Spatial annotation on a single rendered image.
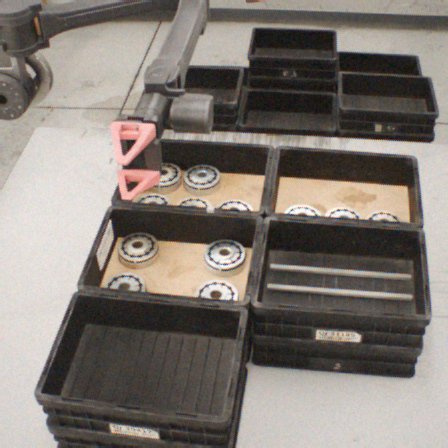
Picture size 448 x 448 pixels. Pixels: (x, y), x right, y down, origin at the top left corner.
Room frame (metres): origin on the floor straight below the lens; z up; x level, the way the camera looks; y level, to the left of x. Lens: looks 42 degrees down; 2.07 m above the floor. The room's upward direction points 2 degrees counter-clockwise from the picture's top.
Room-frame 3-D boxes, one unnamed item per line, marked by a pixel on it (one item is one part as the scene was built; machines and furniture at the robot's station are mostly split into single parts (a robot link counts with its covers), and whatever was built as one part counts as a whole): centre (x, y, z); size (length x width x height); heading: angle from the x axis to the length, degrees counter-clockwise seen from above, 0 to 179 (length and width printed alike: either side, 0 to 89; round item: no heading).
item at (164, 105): (0.96, 0.11, 1.46); 0.07 x 0.07 x 0.06; 81
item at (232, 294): (1.10, 0.03, 0.86); 0.10 x 0.10 x 0.01
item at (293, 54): (2.86, -0.34, 0.37); 0.40 x 0.30 x 0.45; 82
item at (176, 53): (1.22, 0.08, 1.45); 0.43 x 0.06 x 0.11; 171
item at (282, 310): (1.11, -0.26, 0.92); 0.40 x 0.30 x 0.02; 80
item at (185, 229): (1.18, 0.13, 0.87); 0.40 x 0.30 x 0.11; 80
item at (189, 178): (1.55, 0.07, 0.86); 0.10 x 0.10 x 0.01
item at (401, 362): (1.11, -0.26, 0.76); 0.40 x 0.30 x 0.12; 80
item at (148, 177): (0.83, 0.14, 1.44); 0.09 x 0.07 x 0.07; 171
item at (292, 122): (2.47, -0.28, 0.31); 0.40 x 0.30 x 0.34; 82
